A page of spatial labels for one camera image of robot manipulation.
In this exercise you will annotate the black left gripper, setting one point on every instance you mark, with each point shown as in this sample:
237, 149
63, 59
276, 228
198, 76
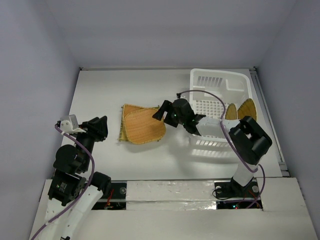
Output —
96, 126

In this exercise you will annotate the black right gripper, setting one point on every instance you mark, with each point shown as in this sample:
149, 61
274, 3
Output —
168, 113

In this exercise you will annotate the square woven bamboo plate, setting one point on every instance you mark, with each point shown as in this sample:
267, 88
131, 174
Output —
122, 135

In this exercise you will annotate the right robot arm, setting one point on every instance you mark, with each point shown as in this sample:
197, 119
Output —
245, 136

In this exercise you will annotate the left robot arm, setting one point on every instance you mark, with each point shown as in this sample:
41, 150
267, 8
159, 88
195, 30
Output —
75, 185

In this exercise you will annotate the white plastic dish rack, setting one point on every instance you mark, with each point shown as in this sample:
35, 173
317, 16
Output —
213, 89

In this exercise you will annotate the round yellow green-rimmed plate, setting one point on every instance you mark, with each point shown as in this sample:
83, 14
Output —
231, 112

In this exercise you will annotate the yellow woven fan plate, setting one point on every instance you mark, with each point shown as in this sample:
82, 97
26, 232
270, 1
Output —
248, 108

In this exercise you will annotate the silver foil covered panel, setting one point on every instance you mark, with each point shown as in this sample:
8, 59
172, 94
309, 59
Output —
170, 195

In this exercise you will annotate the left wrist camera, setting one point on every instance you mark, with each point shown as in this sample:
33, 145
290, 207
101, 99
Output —
69, 124

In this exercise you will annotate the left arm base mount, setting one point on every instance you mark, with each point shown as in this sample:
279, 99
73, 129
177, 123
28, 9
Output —
115, 200

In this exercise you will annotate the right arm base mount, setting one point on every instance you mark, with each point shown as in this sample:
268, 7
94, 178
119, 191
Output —
225, 190

